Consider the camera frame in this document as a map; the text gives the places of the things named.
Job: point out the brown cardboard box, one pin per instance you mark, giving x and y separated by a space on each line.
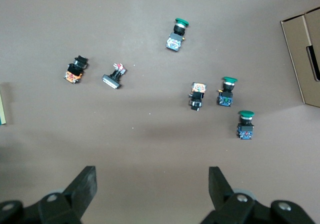
300 59

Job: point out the green mushroom button blue block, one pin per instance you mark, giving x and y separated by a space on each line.
245 129
176 37
226 96

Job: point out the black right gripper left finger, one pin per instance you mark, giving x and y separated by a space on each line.
80 191

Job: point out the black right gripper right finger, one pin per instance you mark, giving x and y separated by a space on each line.
220 196

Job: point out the black selector switch orange block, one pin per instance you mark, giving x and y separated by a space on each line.
73 72

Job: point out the black pushbutton orange block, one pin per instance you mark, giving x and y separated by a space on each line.
197 94

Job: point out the black push button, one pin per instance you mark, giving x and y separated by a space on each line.
112 80

